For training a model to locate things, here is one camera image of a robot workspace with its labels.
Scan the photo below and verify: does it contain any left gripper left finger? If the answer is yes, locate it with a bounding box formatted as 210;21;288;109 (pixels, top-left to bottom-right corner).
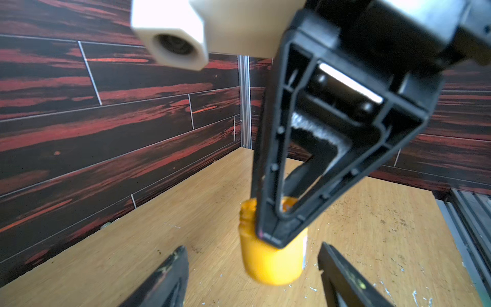
121;246;189;307

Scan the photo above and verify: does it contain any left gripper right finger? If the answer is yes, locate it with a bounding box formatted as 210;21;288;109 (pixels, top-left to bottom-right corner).
318;243;392;307

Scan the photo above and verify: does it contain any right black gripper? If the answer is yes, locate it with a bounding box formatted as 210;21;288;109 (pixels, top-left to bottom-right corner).
304;1;490;72

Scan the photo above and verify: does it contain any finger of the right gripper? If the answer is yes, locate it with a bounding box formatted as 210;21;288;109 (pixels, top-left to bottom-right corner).
251;9;444;248

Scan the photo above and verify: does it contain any yellow paint jar front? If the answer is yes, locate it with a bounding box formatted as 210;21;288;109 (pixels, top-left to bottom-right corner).
239;198;308;286

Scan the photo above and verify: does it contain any right aluminium corner post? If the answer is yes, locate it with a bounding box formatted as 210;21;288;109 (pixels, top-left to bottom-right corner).
238;55;253;149

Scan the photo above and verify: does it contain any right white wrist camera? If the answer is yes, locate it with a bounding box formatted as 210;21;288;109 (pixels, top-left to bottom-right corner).
130;1;306;71

